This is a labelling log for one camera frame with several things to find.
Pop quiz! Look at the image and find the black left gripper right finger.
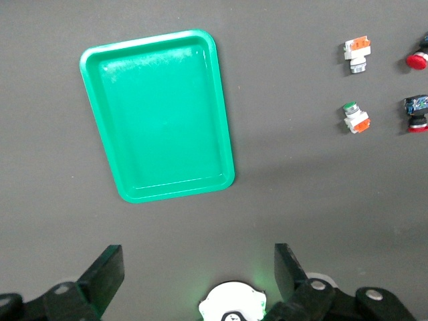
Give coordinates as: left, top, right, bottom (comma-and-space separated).
263, 243, 417, 321

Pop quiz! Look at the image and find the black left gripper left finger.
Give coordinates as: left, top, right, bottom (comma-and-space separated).
0, 244, 126, 321

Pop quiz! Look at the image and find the green cap white push button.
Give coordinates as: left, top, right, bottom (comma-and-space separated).
342, 102, 372, 134

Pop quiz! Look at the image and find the green plastic tray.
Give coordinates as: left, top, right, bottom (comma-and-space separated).
79, 29, 236, 204

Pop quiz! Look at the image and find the red mushroom button black body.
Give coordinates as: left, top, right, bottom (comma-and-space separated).
403, 94, 428, 134
405, 31, 428, 71

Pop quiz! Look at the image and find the white orange push button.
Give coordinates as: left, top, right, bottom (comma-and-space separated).
343, 35, 372, 74

